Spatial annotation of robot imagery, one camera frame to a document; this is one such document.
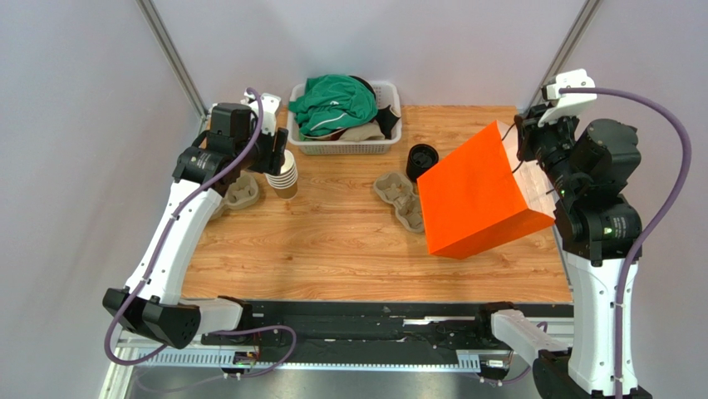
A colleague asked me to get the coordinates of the orange paper bag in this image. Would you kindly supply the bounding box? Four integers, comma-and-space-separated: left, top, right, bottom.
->
417, 121, 555, 259

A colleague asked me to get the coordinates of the grey pulp cup carrier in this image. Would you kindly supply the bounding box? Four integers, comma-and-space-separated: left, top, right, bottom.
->
373, 171, 425, 234

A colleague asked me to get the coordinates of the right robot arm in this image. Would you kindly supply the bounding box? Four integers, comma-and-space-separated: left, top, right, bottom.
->
478, 116, 648, 398

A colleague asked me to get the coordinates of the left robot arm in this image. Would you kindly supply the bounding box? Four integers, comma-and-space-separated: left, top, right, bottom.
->
102, 94, 288, 349

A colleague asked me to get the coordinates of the stack of paper cups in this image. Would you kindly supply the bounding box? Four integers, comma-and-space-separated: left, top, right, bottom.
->
265, 150, 298, 200

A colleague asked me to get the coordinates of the grey pulp carrier stack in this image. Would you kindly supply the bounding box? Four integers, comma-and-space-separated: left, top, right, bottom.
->
209, 174, 261, 221

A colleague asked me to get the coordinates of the green garment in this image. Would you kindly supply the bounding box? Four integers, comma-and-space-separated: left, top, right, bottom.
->
288, 74, 378, 138

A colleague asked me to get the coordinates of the beige cloth in basket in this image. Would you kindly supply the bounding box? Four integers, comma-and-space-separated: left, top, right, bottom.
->
337, 122, 386, 142

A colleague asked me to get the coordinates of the black cloth in basket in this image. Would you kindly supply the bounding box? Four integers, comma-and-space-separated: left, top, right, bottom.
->
350, 75, 401, 140

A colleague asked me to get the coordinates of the white plastic basket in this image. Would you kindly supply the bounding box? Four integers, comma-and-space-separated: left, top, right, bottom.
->
287, 81, 403, 155

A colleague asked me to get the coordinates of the stack of black lids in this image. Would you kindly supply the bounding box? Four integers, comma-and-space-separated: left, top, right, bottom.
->
406, 144, 439, 183

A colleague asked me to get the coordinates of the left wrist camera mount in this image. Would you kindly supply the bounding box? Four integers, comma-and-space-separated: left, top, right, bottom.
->
239, 91, 281, 136

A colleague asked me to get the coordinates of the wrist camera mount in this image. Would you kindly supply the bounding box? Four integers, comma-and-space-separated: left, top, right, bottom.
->
239, 91, 281, 136
537, 68, 597, 127

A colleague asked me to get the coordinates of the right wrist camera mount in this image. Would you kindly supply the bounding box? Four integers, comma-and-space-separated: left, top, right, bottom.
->
537, 68, 597, 127

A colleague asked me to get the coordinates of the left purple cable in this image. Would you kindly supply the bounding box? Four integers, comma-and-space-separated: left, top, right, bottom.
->
104, 86, 297, 380

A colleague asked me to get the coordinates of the purple cable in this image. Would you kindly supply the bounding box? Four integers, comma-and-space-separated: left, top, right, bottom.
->
478, 86, 693, 399
104, 86, 297, 380

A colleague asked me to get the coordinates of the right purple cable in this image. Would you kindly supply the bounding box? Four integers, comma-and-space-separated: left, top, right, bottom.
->
478, 86, 693, 399

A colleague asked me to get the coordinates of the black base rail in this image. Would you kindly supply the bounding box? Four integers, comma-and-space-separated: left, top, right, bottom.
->
120, 300, 511, 372

